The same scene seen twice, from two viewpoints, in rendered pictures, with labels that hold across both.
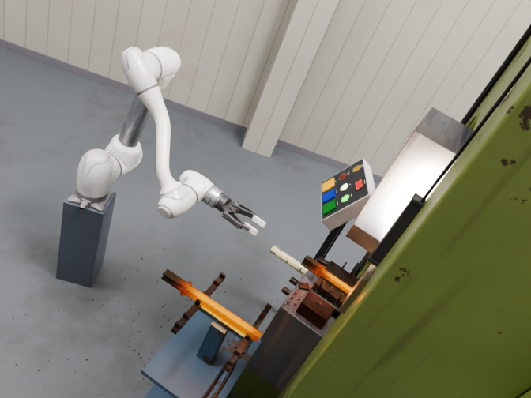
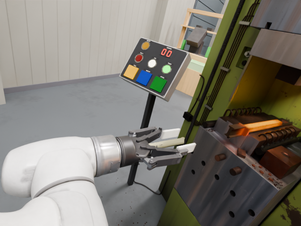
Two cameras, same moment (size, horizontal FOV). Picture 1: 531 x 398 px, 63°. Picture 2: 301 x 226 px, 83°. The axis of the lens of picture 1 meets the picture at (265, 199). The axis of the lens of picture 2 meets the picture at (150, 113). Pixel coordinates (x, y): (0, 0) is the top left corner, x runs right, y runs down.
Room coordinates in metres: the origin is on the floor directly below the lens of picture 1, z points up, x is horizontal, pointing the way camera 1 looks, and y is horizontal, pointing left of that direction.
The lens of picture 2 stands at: (1.30, 0.40, 1.29)
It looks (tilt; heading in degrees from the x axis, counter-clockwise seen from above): 27 degrees down; 308
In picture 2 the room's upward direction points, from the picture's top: 15 degrees clockwise
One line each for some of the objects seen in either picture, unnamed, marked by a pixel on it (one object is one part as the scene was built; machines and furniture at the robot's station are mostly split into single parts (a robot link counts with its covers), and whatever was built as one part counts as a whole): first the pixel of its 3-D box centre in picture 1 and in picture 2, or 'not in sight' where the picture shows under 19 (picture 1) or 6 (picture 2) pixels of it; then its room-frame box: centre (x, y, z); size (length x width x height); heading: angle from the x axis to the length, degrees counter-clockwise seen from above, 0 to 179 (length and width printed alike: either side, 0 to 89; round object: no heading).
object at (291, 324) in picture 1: (332, 348); (244, 173); (1.31, -0.55, 0.69); 0.56 x 0.38 x 0.45; 75
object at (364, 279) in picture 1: (357, 288); not in sight; (1.08, -0.40, 1.27); 0.09 x 0.02 x 0.17; 165
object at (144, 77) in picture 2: (329, 196); (144, 78); (1.96, -0.30, 1.01); 0.07 x 0.05 x 0.07; 10
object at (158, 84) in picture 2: (329, 208); (158, 84); (1.86, -0.32, 1.01); 0.07 x 0.05 x 0.07; 10
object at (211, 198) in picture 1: (214, 197); (105, 154); (1.55, 0.21, 1.00); 0.09 x 0.06 x 0.09; 165
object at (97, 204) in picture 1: (90, 194); not in sight; (1.61, 0.82, 0.63); 0.22 x 0.18 x 0.06; 11
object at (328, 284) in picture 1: (362, 304); (259, 128); (1.36, -0.56, 0.96); 0.42 x 0.20 x 0.09; 75
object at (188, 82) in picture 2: not in sight; (193, 49); (3.71, -3.68, 0.92); 1.49 x 1.27 x 1.84; 11
